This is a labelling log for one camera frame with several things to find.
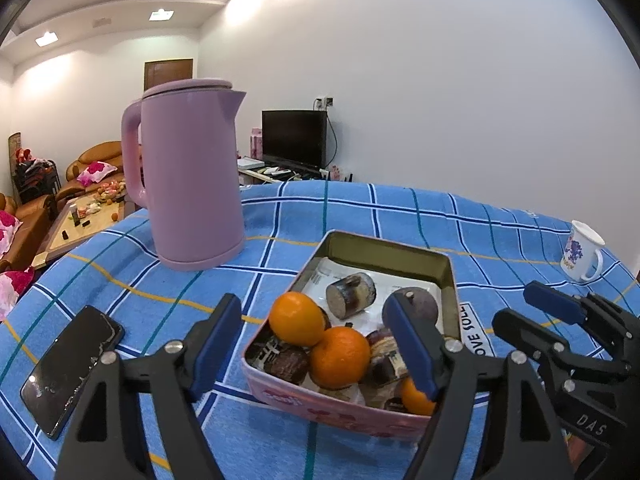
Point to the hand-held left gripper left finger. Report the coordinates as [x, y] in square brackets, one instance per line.
[215, 350]

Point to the pink floral cushion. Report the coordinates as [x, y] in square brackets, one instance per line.
[7, 230]
[95, 172]
[12, 285]

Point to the square ceiling light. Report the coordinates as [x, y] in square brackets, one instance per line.
[160, 14]
[46, 38]

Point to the black television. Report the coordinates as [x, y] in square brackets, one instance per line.
[295, 137]

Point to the wall socket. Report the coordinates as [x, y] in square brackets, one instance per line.
[327, 101]

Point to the white set-top box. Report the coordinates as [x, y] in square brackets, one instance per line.
[250, 162]

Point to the printed paper sheet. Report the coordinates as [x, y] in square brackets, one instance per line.
[320, 272]

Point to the blue plaid cloth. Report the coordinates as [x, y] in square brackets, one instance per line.
[400, 215]

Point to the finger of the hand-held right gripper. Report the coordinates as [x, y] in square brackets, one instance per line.
[520, 327]
[552, 300]

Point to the pink tin box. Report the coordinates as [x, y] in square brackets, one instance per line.
[325, 417]

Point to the white mug with blue print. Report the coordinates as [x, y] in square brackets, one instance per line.
[580, 252]

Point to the small pink floral box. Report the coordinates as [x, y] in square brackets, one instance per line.
[334, 172]

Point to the tall pink box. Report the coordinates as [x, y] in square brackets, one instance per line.
[256, 142]

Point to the purple passion fruit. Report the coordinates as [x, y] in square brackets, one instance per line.
[422, 305]

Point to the dark brown wooden door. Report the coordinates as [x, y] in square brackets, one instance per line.
[167, 72]

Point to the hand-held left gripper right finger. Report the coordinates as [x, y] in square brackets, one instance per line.
[412, 345]

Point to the white television stand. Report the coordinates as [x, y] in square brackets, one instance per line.
[255, 175]

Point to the plate of snacks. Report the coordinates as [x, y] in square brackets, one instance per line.
[110, 192]

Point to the brown leather sofa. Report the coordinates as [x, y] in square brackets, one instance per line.
[100, 152]
[30, 220]

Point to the orange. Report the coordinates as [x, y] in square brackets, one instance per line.
[416, 399]
[296, 319]
[340, 358]

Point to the black smartphone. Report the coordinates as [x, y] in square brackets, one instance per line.
[70, 370]

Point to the wooden coffee table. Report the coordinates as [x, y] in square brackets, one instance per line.
[75, 235]

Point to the purple electric kettle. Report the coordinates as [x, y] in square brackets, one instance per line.
[190, 185]

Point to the black and red bags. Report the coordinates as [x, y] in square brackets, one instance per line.
[35, 175]

